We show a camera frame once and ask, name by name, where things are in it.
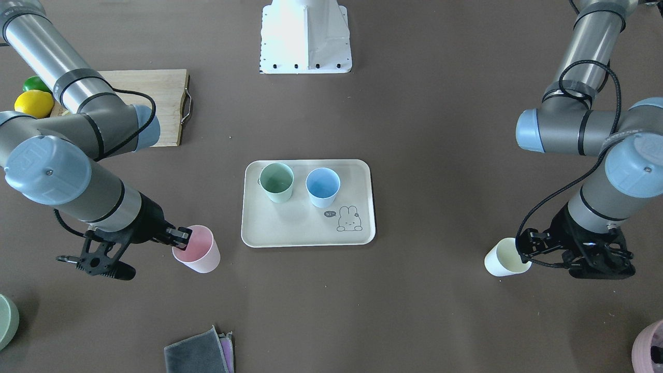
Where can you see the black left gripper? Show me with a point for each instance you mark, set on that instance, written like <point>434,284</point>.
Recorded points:
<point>562,224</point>

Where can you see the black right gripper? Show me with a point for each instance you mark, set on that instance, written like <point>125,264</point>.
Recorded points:
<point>148,221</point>

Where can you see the pink cup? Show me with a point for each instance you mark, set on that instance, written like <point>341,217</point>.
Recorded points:
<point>202,253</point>

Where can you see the cream cup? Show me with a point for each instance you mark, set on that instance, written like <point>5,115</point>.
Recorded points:
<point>504,259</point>

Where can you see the green cup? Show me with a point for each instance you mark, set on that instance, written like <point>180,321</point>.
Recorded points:
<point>277,180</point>

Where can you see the blue cup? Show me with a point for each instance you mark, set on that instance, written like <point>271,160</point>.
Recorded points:
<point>322,185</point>

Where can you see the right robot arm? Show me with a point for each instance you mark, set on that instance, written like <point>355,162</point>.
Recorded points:
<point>54,161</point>

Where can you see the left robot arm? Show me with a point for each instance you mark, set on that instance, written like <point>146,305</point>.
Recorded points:
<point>581,113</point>

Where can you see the beige rabbit tray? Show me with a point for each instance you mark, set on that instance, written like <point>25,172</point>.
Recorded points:
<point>349,220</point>

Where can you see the grey folded cloth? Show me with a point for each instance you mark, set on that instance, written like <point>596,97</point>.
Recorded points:
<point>207,352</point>

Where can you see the wooden cutting board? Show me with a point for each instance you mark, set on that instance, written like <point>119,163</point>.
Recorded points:
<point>166,103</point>

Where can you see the pink bowl with ice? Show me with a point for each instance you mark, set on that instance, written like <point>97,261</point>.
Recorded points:
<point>646,350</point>

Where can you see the green bowl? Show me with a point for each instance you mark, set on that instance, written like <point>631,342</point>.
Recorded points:
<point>10,319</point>

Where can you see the green lime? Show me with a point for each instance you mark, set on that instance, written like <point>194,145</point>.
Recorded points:
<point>35,83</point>

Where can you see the white pedestal column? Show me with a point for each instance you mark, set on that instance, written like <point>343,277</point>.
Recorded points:
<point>305,37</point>

